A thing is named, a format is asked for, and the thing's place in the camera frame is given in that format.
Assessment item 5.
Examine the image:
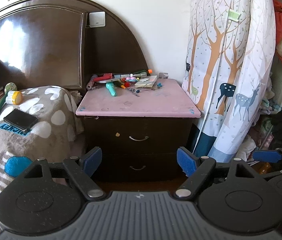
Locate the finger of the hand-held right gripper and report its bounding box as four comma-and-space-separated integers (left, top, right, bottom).
252, 143, 282, 167

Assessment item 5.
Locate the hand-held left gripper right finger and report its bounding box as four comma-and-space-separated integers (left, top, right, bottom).
175, 147, 257, 202

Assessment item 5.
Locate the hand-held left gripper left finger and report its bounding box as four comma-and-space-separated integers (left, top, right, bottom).
24, 146, 106, 201

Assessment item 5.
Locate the plain dark drawer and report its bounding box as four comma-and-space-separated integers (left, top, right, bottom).
98, 152, 189, 182

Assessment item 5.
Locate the dark drawer with round sticker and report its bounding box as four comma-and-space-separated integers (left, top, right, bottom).
84, 117, 193, 155

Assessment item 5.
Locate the pile of clothes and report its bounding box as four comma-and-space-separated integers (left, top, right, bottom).
236, 74, 282, 173

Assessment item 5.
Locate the dark wooden nightstand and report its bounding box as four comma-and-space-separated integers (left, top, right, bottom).
75, 78, 202, 183

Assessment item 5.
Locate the grey spotted blanket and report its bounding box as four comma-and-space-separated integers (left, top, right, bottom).
0, 85, 86, 238

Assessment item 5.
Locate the teal plastic toy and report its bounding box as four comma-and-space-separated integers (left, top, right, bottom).
106, 82, 117, 97

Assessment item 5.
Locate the pink nightstand cover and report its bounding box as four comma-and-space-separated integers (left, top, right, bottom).
75, 78, 202, 118

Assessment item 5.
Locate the dark cylindrical tube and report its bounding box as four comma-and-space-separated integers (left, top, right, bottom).
86, 74, 97, 91

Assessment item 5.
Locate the thin metal rod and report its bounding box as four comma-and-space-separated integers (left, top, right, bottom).
126, 88, 141, 98

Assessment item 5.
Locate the silver flat disc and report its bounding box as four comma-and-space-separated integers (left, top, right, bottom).
95, 78, 122, 84

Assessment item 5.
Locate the black phone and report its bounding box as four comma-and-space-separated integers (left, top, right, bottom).
3, 108, 39, 134

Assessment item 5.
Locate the deer print wardrobe cover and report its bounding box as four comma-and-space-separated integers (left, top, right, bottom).
182, 0, 277, 163

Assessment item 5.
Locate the beige notepad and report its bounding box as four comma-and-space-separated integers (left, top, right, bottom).
134, 75, 158, 89

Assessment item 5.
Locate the green toy with orange tip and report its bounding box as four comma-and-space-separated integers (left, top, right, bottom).
130, 68, 153, 78

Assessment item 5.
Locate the yellow and white jar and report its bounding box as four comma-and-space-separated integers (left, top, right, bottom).
6, 91, 23, 105

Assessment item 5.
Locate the green stick with round head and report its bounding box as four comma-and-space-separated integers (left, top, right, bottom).
0, 82, 18, 125

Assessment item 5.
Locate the dark wooden headboard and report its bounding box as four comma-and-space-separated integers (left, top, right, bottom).
0, 0, 149, 98

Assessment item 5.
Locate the green tape piece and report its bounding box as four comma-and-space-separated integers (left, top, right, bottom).
227, 9, 241, 22

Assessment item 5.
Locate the red handled tool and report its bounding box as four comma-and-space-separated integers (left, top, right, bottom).
93, 73, 113, 83

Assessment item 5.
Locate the white wall switch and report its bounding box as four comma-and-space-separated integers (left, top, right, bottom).
89, 11, 106, 28

